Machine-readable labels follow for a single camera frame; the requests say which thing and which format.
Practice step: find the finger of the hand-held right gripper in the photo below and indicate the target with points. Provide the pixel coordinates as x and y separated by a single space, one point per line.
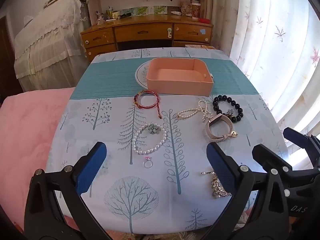
296 136
265 155

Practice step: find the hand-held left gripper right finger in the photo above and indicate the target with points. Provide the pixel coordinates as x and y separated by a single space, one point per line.
220 165

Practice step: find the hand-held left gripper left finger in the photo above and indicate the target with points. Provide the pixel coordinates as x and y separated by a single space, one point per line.
91 170

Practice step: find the pearl earring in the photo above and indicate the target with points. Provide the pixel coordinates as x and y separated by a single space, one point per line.
203 173

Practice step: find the pink plastic box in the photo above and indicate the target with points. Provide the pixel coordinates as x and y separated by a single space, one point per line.
175 85

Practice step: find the tree print tablecloth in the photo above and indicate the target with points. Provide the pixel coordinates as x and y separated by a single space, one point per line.
175 205

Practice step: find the pink blanket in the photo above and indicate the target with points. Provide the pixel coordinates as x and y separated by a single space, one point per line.
25 135

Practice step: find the white floral curtain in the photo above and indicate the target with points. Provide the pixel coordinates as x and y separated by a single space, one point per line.
262 42

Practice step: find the white round plate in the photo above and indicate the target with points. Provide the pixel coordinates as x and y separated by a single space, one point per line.
140 76

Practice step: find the orange printed box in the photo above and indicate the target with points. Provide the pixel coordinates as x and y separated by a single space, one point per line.
200 46

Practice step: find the white lace furniture cover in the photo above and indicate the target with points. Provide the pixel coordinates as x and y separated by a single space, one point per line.
50 42

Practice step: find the brown wooden door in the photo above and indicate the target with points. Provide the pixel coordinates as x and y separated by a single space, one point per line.
7 60

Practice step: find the white drawer safety lock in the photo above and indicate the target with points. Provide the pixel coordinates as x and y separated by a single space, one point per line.
169 33

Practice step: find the red case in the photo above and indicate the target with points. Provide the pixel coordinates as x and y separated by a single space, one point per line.
205 20

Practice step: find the wooden desk with drawers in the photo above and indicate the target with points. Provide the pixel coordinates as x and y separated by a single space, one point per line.
142 31

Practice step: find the small figurine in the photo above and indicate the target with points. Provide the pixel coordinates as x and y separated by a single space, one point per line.
100 18

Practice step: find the red paper cup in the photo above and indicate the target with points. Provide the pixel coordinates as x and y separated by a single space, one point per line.
196 11

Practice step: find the yellow cup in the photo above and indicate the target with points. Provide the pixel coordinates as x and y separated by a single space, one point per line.
115 15

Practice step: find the black flashlight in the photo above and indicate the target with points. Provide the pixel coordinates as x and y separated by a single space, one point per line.
125 15

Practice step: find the white tube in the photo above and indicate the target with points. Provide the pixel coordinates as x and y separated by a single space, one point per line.
175 12

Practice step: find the brown patterned bag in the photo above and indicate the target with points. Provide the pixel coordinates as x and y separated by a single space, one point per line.
186 7

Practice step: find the green picture strip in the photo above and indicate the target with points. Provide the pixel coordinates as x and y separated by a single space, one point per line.
142 10

